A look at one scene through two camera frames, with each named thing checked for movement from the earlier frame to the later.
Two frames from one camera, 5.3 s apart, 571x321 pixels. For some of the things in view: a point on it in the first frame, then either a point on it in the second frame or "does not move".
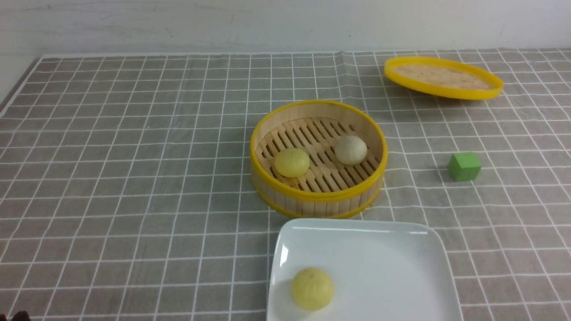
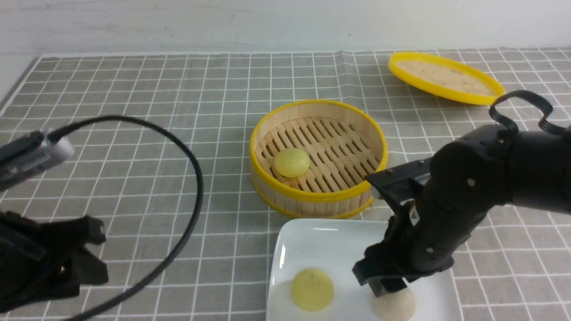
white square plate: x=381 y=271 does not move
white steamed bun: x=350 y=150 → x=398 y=306
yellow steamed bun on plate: x=312 y=289 does not move
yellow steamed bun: x=292 y=162 does not move
